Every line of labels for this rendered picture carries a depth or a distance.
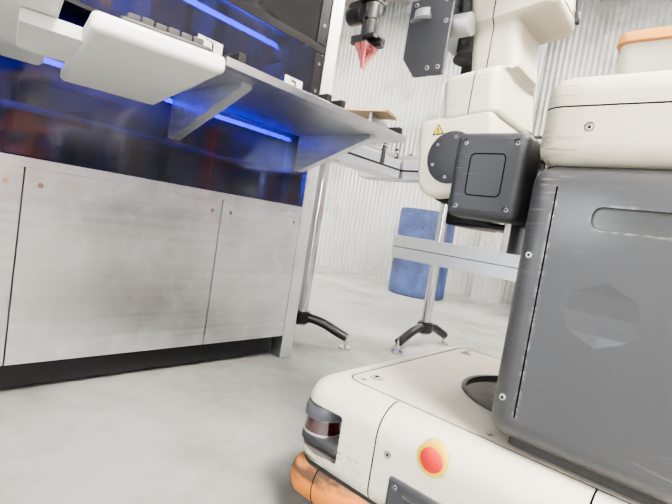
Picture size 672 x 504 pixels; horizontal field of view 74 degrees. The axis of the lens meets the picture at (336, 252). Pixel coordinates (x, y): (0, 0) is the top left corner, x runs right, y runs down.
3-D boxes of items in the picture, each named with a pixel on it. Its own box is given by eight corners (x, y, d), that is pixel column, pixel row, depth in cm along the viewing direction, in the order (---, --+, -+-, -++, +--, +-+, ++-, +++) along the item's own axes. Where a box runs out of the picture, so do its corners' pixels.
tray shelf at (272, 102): (131, 85, 129) (132, 78, 128) (306, 143, 180) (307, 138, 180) (226, 65, 96) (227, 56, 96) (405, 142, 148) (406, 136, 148)
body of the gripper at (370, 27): (361, 49, 153) (365, 27, 152) (385, 46, 146) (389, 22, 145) (349, 41, 148) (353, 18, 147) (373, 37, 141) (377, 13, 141)
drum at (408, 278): (446, 297, 449) (460, 216, 444) (440, 303, 398) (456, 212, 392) (393, 286, 467) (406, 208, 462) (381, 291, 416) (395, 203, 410)
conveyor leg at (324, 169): (286, 322, 207) (311, 156, 202) (300, 321, 213) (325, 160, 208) (299, 327, 201) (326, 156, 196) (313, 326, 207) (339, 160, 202)
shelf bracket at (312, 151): (294, 170, 167) (299, 135, 167) (299, 172, 170) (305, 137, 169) (364, 174, 145) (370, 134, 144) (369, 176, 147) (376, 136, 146)
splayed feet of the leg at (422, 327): (386, 351, 212) (390, 322, 211) (438, 341, 249) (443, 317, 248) (400, 356, 207) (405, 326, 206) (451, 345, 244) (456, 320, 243)
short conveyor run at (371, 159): (306, 148, 182) (312, 109, 181) (281, 148, 193) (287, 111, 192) (400, 178, 233) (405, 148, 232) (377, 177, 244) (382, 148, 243)
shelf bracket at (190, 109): (167, 137, 130) (173, 92, 129) (176, 140, 133) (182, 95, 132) (234, 136, 108) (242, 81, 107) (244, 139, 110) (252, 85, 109)
